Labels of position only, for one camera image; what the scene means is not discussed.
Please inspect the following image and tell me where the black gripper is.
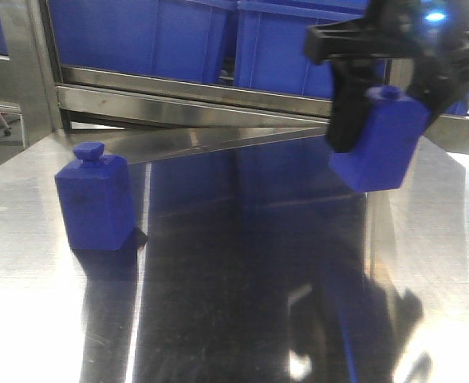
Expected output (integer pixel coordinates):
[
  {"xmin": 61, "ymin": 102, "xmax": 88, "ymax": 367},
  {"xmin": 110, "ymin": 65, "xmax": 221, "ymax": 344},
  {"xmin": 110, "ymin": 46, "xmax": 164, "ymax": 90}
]
[{"xmin": 303, "ymin": 1, "xmax": 469, "ymax": 153}]

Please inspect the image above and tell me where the blue bottle part without cap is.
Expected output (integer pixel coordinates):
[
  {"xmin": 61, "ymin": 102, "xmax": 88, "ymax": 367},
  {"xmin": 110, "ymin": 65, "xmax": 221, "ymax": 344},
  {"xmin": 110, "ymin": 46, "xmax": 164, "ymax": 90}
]
[{"xmin": 329, "ymin": 85, "xmax": 430, "ymax": 192}]

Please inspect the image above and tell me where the blue bottle part with cap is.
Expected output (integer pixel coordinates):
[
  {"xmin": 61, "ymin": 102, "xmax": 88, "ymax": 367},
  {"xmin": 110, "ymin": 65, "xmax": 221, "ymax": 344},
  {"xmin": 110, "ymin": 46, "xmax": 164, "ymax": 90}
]
[{"xmin": 55, "ymin": 141, "xmax": 136, "ymax": 251}]

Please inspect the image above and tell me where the stainless steel shelf rack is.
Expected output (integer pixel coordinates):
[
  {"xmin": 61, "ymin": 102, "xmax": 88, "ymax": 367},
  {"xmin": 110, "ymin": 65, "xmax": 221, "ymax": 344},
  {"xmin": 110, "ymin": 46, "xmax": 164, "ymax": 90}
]
[{"xmin": 0, "ymin": 0, "xmax": 469, "ymax": 165}]

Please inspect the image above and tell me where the blue plastic bin right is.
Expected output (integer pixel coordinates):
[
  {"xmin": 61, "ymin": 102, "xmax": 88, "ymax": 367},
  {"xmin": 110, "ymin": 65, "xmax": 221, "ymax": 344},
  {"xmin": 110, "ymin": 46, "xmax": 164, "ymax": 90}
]
[{"xmin": 441, "ymin": 55, "xmax": 469, "ymax": 117}]

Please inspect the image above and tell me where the blue plastic bin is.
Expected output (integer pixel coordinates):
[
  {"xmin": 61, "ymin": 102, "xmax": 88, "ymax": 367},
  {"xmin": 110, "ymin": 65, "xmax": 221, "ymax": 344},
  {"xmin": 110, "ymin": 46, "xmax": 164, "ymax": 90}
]
[
  {"xmin": 49, "ymin": 1, "xmax": 236, "ymax": 84},
  {"xmin": 441, "ymin": 55, "xmax": 469, "ymax": 117},
  {"xmin": 234, "ymin": 1, "xmax": 369, "ymax": 99}
]

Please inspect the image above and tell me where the blue plastic bin middle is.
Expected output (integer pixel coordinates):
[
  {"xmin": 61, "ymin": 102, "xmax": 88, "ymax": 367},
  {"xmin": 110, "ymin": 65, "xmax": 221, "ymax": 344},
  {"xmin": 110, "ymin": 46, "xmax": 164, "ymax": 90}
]
[{"xmin": 234, "ymin": 1, "xmax": 369, "ymax": 99}]

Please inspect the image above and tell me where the blue plastic bin left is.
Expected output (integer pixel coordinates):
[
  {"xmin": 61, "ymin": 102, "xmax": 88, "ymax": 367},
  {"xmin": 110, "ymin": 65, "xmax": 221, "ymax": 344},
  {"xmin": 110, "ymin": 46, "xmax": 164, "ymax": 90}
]
[{"xmin": 49, "ymin": 1, "xmax": 236, "ymax": 84}]

